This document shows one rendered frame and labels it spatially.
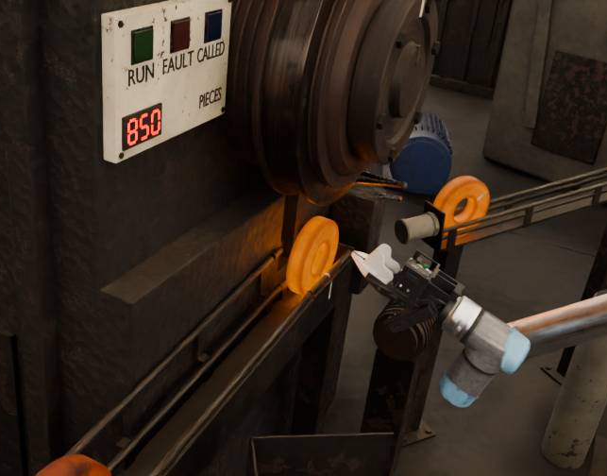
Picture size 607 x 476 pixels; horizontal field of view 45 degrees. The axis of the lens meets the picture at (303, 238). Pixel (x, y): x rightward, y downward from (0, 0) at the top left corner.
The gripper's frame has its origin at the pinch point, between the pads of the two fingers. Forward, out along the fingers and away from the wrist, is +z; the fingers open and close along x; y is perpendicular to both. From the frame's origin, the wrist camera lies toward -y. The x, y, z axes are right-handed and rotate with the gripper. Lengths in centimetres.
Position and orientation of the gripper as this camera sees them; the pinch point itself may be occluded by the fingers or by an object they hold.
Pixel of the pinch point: (356, 259)
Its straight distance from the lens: 141.4
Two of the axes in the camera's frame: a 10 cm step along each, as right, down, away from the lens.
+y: 3.8, -7.4, -5.5
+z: -8.1, -5.5, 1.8
